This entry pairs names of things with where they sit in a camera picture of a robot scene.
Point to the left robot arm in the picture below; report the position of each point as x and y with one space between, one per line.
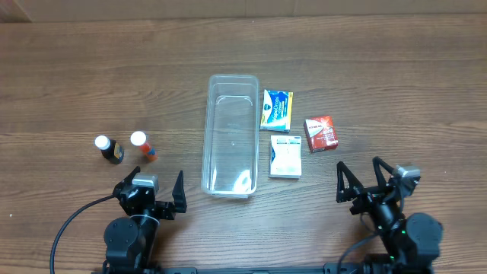
130 239

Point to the dark bottle white cap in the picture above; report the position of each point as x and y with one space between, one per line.
110 149

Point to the orange tube white cap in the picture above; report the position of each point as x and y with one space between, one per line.
140 140

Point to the blue VapoDrops box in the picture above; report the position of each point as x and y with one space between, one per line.
277 110

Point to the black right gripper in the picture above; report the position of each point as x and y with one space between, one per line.
365 195

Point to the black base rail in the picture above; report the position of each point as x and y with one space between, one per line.
327 268

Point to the white medicine box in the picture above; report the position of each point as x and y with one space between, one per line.
285 158

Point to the red medicine box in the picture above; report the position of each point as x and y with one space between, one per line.
321 134

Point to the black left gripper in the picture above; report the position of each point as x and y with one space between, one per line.
153 205

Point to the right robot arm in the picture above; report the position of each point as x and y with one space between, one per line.
412 243

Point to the clear plastic container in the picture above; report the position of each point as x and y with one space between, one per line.
231 137

